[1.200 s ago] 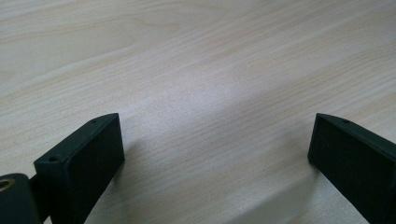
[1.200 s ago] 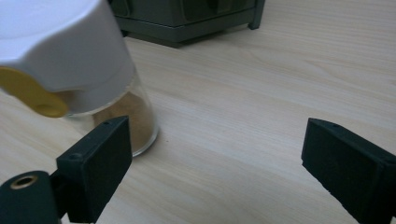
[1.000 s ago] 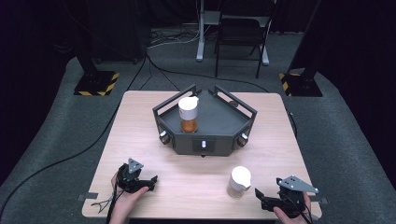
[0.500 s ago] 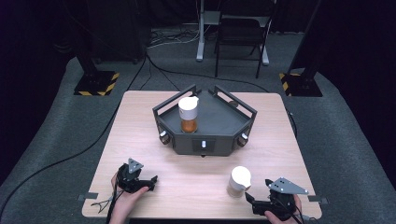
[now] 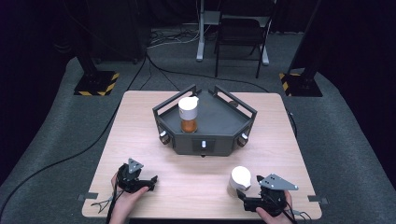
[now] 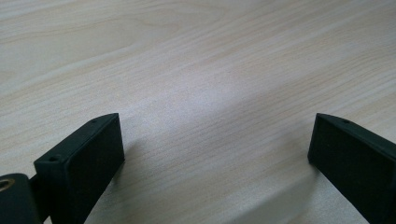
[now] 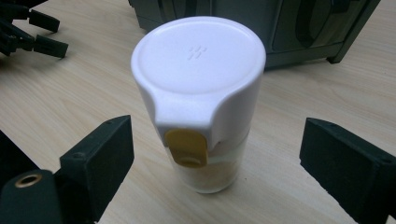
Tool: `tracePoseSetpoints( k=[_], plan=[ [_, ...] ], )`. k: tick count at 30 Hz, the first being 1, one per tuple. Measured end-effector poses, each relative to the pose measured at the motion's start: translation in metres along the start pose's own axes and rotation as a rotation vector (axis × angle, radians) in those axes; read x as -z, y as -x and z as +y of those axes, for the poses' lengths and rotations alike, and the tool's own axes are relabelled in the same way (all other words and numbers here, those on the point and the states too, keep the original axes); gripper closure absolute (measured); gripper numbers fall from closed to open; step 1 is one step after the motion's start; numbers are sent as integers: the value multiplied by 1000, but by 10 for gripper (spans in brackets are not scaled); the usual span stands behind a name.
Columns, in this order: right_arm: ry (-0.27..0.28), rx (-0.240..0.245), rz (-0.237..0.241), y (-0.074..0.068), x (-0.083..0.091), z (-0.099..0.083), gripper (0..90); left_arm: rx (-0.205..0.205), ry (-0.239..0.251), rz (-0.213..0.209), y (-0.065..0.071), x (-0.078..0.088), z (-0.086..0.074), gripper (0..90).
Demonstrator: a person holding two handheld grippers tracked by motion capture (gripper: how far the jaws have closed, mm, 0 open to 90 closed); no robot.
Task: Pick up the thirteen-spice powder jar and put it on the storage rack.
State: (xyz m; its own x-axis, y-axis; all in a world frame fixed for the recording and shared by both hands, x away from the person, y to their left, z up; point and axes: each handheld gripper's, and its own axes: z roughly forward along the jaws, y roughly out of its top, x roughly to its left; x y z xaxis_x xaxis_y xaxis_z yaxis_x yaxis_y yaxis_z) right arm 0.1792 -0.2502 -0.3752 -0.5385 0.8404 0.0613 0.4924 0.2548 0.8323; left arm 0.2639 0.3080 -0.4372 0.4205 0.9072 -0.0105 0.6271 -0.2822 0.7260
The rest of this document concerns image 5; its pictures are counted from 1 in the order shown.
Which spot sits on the black folding chair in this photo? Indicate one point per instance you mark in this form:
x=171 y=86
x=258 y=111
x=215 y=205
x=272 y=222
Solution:
x=241 y=34

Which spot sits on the black yellow striped base plate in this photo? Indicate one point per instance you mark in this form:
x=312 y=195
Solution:
x=96 y=83
x=300 y=85

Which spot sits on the grey tape strip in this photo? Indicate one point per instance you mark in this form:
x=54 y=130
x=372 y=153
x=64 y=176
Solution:
x=88 y=196
x=317 y=199

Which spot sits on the white desk frame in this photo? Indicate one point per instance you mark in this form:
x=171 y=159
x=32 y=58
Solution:
x=200 y=37

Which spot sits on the person's right hand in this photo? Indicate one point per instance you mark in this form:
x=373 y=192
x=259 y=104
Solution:
x=274 y=217

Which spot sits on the seasoning jar with orange powder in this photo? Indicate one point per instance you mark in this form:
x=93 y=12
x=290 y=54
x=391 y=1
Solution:
x=188 y=113

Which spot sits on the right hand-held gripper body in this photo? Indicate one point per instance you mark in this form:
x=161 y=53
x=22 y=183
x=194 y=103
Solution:
x=271 y=196

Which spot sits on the person's left hand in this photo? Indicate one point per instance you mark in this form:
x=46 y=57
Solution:
x=127 y=202

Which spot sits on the dark grey corner rack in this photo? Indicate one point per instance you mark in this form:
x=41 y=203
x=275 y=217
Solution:
x=214 y=121

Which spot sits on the black stand column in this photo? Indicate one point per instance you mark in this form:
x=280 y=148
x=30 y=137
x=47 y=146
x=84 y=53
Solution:
x=84 y=49
x=309 y=46

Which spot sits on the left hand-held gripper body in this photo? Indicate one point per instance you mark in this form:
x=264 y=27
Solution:
x=129 y=180

